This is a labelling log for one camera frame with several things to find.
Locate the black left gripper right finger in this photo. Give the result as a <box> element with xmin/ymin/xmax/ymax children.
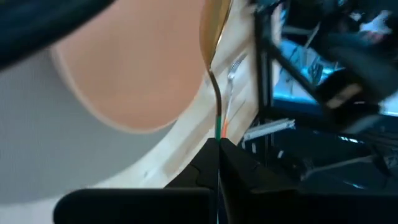
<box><xmin>219</xmin><ymin>138</ymin><xmax>398</xmax><ymax>224</ymax></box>

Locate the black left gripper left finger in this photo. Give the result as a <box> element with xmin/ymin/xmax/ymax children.
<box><xmin>52</xmin><ymin>138</ymin><xmax>220</xmax><ymax>224</ymax></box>

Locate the peach plastic bowl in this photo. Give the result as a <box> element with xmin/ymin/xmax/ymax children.
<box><xmin>51</xmin><ymin>0</ymin><xmax>208</xmax><ymax>134</ymax></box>

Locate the gold spoon green handle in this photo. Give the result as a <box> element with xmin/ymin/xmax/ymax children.
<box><xmin>198</xmin><ymin>0</ymin><xmax>234</xmax><ymax>141</ymax></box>

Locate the silver aluminium extrusion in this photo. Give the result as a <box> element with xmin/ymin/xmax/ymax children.
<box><xmin>242</xmin><ymin>119</ymin><xmax>296</xmax><ymax>141</ymax></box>

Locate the grey round placemat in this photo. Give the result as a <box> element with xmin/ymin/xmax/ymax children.
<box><xmin>0</xmin><ymin>46</ymin><xmax>175</xmax><ymax>206</ymax></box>

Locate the dark blurred rounded object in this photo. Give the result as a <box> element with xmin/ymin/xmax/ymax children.
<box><xmin>0</xmin><ymin>0</ymin><xmax>116</xmax><ymax>71</ymax></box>

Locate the black table frame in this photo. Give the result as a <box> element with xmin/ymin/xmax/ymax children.
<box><xmin>253</xmin><ymin>6</ymin><xmax>398</xmax><ymax>187</ymax></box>

